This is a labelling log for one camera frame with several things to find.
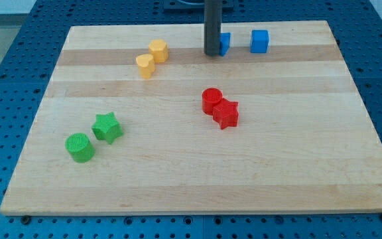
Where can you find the green star block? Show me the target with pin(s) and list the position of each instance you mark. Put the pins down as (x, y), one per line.
(107, 127)

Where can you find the green cylinder block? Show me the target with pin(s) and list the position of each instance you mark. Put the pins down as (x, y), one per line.
(80, 147)

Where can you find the blue cube block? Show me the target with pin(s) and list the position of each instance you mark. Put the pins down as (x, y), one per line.
(259, 42)

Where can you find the yellow heart block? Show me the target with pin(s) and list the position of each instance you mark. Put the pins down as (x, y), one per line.
(146, 65)

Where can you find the red star block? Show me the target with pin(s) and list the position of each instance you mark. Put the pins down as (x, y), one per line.
(226, 113)

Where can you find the yellow hexagon block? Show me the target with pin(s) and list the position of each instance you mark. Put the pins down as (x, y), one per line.
(159, 49)

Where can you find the red cylinder block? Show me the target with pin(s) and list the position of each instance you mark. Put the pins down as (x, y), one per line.
(210, 98)

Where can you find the blue perforated table plate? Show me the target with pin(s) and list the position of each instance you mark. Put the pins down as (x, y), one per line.
(28, 64)

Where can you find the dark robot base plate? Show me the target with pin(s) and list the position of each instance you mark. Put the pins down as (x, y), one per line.
(181, 5)

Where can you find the blue block behind rod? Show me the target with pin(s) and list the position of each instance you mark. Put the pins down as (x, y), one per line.
(224, 43)

